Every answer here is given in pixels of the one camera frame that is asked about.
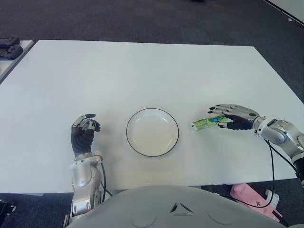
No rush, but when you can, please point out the green snack packet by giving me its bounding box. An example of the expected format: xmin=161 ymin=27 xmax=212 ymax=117
xmin=190 ymin=115 xmax=233 ymax=131

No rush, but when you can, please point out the black equipment base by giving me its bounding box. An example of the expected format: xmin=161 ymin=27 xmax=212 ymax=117
xmin=0 ymin=198 xmax=17 ymax=216

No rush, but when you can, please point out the white background desk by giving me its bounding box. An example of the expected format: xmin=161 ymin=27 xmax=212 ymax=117
xmin=262 ymin=0 xmax=304 ymax=26

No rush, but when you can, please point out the dark grey game controller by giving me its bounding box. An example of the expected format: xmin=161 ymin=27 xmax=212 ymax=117
xmin=0 ymin=45 xmax=24 ymax=59
xmin=0 ymin=36 xmax=20 ymax=46

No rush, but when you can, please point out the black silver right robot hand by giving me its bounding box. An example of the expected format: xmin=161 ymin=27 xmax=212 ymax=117
xmin=207 ymin=103 xmax=262 ymax=131

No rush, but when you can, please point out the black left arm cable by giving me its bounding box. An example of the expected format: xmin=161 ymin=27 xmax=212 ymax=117
xmin=99 ymin=161 xmax=114 ymax=197

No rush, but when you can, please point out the white plate with black rim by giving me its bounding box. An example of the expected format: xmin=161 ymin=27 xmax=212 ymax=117
xmin=126 ymin=108 xmax=180 ymax=157

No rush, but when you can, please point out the pink cardboard box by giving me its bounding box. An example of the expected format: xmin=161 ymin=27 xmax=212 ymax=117
xmin=229 ymin=182 xmax=283 ymax=217

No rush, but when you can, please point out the white side table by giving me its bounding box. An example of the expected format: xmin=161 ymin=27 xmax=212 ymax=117
xmin=0 ymin=39 xmax=34 ymax=84

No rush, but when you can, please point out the white paper strip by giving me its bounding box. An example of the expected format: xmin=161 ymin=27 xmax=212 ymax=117
xmin=265 ymin=189 xmax=280 ymax=209

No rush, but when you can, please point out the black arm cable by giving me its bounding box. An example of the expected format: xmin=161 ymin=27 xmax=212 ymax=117
xmin=99 ymin=161 xmax=114 ymax=197
xmin=234 ymin=139 xmax=297 ymax=209

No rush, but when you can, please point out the grey robot torso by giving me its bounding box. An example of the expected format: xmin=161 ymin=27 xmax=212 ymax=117
xmin=66 ymin=185 xmax=285 ymax=228

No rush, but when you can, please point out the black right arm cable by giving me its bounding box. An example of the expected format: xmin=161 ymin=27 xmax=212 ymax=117
xmin=234 ymin=139 xmax=297 ymax=209

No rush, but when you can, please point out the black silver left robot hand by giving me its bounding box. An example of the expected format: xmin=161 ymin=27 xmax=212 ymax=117
xmin=70 ymin=114 xmax=102 ymax=159

